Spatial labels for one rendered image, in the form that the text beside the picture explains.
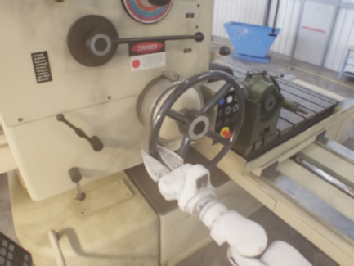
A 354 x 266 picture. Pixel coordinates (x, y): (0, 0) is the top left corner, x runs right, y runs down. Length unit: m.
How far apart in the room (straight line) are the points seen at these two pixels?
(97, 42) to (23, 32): 0.19
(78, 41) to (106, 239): 0.96
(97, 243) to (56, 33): 0.99
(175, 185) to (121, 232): 0.81
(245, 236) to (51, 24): 0.66
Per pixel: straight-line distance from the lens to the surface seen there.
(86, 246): 1.32
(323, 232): 1.40
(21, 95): 0.73
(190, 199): 0.53
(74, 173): 0.85
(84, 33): 0.70
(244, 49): 7.23
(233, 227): 0.48
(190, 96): 0.81
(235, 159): 1.27
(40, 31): 0.70
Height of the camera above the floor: 1.67
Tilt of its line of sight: 32 degrees down
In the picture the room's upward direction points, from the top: 3 degrees clockwise
